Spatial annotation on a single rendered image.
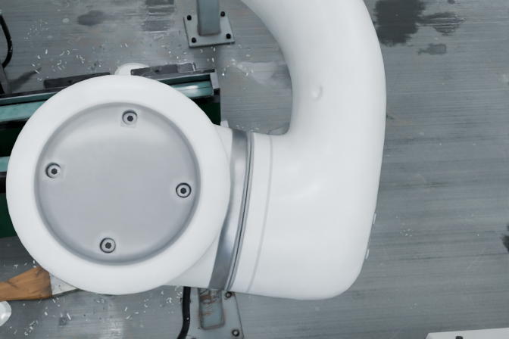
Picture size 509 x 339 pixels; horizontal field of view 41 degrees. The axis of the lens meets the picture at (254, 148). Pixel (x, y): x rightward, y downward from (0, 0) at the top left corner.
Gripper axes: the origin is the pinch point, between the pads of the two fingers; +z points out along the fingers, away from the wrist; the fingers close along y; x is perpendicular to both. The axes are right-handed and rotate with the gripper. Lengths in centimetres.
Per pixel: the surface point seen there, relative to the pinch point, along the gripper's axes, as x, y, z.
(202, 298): 9.2, -4.1, 22.4
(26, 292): 5.8, 17.3, 33.4
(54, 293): 6.4, 13.8, 32.9
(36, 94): -19.7, 13.5, 35.3
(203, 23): -33, -12, 55
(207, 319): 12.1, -4.4, 27.0
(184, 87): -18.3, -6.1, 35.5
